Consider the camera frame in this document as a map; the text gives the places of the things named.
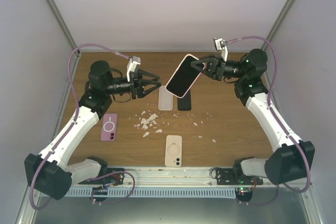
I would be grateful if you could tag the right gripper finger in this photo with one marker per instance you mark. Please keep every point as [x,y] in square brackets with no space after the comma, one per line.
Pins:
[213,58]
[205,68]

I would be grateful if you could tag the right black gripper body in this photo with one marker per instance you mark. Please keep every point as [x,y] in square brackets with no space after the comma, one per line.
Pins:
[219,71]

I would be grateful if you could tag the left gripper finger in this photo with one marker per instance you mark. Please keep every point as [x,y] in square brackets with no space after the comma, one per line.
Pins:
[146,76]
[148,87]

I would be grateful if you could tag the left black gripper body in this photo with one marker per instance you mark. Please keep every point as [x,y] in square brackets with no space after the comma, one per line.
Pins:
[134,83]

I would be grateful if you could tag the white phone face down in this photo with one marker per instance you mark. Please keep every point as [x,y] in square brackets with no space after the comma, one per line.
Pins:
[183,77]

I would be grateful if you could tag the beige phone case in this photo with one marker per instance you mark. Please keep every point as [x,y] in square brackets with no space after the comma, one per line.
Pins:
[165,100]

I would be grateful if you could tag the black smartphone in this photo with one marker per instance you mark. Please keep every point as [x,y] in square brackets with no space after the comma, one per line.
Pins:
[185,104]

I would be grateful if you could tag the beige phone with ring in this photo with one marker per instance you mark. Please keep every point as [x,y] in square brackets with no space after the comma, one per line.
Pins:
[173,151]

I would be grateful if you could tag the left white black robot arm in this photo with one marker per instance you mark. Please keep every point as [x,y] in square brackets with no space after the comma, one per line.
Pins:
[49,172]

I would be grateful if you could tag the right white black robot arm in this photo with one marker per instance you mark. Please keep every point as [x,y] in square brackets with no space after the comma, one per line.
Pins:
[292,158]

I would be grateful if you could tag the purple phone in case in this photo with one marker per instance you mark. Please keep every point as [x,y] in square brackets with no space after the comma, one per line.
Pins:
[109,127]

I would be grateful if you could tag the white paint chip patch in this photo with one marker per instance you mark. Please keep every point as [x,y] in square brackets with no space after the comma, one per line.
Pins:
[148,122]

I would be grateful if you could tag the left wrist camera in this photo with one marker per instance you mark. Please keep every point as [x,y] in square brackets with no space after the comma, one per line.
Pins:
[133,66]

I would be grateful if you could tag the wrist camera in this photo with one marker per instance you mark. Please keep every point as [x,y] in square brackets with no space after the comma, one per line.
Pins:
[221,46]
[133,66]

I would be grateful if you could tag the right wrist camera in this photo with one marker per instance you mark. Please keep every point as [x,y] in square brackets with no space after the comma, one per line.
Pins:
[221,46]

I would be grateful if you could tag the aluminium rail frame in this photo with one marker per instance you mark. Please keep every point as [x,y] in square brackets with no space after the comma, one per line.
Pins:
[161,177]

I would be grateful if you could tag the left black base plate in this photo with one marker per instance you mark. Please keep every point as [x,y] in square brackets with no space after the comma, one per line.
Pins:
[114,180]

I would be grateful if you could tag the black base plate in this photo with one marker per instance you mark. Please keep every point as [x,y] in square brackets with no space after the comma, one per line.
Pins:
[114,180]
[226,176]

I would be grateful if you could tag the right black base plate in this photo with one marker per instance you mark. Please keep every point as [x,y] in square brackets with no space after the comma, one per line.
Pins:
[226,176]

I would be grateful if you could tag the grey slotted cable duct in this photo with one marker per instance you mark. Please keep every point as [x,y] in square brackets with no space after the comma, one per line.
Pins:
[146,192]

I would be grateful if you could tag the left aluminium corner post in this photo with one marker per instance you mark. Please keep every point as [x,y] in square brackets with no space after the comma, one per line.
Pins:
[59,19]

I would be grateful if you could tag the aluminium corner post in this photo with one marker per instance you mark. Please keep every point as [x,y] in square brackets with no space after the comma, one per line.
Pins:
[288,5]
[59,19]

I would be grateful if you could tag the right aluminium corner post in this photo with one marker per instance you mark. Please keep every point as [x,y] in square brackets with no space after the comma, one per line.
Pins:
[288,5]

